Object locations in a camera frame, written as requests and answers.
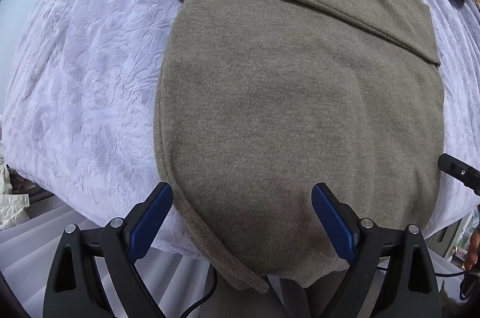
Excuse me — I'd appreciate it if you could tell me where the right hand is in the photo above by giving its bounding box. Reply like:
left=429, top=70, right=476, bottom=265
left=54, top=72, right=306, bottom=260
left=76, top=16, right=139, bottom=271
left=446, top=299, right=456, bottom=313
left=464, top=229, right=480, bottom=270

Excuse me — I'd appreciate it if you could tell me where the beige knit sweater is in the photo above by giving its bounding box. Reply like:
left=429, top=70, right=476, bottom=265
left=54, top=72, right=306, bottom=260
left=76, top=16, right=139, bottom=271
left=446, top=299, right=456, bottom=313
left=154, top=0, right=444, bottom=292

